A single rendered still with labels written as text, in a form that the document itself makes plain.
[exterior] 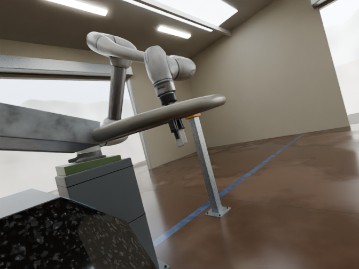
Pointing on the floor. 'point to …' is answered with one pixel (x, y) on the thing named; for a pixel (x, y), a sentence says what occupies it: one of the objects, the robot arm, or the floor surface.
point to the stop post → (206, 168)
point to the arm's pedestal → (112, 197)
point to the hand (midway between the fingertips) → (180, 137)
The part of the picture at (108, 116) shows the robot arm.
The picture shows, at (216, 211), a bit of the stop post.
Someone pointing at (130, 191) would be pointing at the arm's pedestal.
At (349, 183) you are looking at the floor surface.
